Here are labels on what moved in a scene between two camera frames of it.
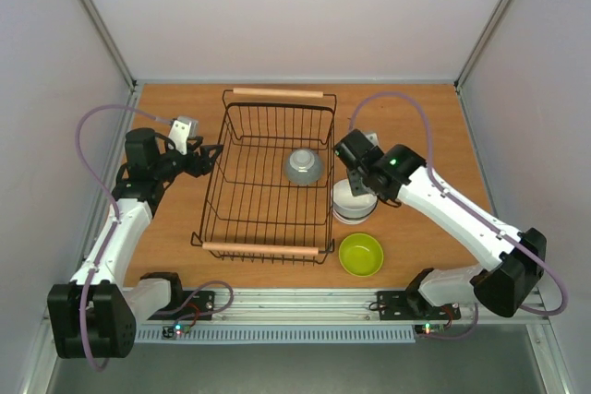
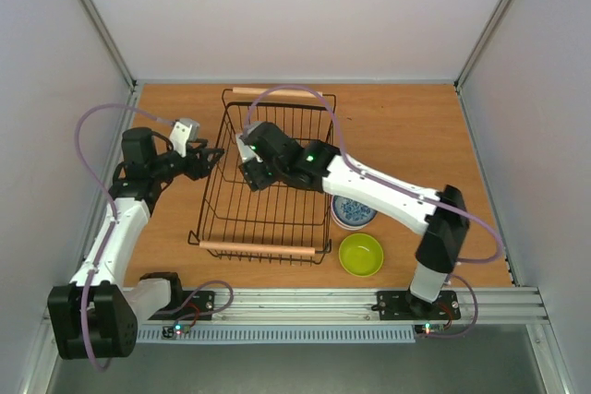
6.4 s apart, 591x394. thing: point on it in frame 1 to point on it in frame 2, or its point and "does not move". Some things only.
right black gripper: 358,180 to 254,175
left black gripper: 204,166 does not move
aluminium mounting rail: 319,308 does not move
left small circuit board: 176,329 does not move
